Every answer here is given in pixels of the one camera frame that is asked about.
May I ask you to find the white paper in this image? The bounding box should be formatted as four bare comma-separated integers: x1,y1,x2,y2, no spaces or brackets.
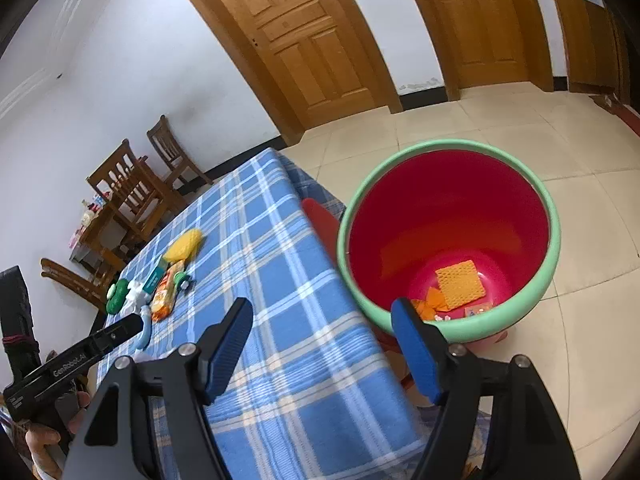
122,281,151,312

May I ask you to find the white teal medicine box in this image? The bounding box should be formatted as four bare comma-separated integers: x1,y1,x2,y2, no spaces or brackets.
142,258,169,296

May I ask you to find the wooden chair front left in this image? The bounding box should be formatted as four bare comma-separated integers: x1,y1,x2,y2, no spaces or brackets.
40,258,117,313

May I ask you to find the red green trash bin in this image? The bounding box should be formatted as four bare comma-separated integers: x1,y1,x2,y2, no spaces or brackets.
336,139,561,342

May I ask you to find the blue plaid tablecloth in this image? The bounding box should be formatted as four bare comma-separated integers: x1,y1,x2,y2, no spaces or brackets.
122,150,435,479

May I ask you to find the orange cardboard box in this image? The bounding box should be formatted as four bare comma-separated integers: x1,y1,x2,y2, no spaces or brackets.
464,302,492,318

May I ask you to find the wooden chair far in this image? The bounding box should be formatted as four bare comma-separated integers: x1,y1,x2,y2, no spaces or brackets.
146,115,213,186

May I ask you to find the green flower-shaped container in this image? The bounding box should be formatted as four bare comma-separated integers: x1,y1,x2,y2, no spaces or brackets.
105,278,129,315

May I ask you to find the wooden chair near table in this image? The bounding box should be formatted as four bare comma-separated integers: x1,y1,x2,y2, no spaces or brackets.
85,139,186,258

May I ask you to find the yellow foam net sleeve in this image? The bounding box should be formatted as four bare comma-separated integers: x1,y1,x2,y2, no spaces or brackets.
163,229,204,264

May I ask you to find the left wooden door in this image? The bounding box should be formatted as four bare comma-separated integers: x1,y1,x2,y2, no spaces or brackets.
190,0,401,145

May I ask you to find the wooden dining table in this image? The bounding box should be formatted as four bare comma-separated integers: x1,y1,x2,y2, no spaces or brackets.
69,155,189,286

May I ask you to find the right wooden door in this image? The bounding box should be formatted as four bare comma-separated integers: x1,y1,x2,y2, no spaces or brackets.
416,0,553,101

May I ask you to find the orange snack packet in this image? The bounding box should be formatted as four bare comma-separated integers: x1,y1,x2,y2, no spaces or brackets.
151,260,184,322

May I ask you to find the person's left hand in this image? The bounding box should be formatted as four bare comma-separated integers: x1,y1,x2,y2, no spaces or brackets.
26,391,91,479

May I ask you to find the green capped small bottle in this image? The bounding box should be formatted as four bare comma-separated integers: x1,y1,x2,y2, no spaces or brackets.
174,271,193,292

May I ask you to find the wooden door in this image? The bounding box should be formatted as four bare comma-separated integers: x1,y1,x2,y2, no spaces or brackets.
416,0,553,101
190,0,401,145

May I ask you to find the orange foam net piece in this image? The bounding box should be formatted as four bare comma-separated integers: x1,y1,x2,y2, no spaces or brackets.
435,260,486,312

